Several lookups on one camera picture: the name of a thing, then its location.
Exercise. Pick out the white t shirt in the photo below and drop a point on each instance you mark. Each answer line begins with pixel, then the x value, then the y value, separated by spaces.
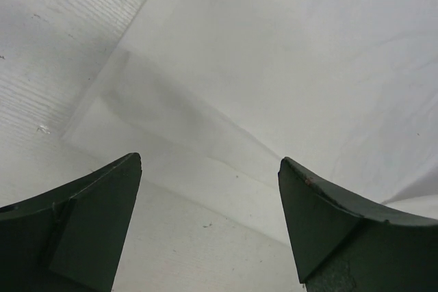
pixel 348 88

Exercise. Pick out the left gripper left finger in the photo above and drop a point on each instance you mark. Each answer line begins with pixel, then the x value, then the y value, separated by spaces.
pixel 70 238

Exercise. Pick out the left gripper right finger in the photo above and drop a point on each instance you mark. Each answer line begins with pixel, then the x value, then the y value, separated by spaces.
pixel 342 241

